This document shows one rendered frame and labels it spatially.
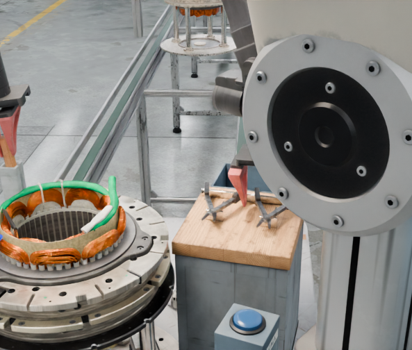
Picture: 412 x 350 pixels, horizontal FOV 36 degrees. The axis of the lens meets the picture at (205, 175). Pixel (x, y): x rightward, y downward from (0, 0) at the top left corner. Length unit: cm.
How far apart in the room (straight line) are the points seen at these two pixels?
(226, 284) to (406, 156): 65
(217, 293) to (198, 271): 5
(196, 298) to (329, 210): 62
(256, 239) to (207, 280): 10
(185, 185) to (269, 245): 255
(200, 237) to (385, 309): 50
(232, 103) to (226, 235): 21
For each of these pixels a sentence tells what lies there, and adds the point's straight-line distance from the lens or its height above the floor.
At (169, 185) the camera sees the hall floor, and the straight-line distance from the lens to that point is 354.
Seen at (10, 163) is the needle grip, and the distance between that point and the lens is 103.
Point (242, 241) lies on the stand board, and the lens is 101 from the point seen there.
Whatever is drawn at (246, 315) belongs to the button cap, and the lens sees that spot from 90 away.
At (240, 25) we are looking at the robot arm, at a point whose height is 139.
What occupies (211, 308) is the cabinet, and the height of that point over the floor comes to 94.
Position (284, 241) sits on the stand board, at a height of 107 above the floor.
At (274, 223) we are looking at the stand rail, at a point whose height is 107.
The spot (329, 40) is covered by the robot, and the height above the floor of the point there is 150.
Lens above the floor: 160
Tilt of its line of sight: 26 degrees down
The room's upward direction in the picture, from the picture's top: 1 degrees counter-clockwise
